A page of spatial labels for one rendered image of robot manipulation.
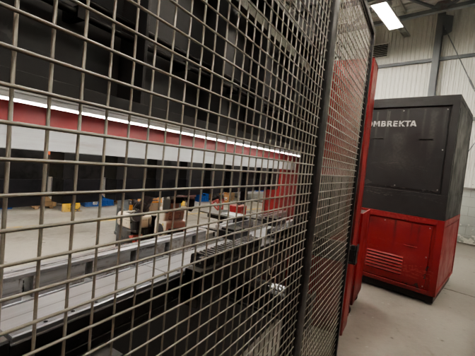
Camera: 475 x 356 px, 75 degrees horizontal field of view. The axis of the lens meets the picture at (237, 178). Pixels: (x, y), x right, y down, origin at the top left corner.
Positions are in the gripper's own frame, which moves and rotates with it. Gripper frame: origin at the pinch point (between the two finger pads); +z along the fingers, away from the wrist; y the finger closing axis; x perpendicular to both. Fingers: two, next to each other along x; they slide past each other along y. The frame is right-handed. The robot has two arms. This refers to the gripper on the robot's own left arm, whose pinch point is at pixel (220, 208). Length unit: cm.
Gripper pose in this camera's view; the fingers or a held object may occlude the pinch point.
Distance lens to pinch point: 218.5
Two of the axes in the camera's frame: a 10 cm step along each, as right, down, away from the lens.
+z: 3.3, 9.2, -2.1
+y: 5.1, 0.1, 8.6
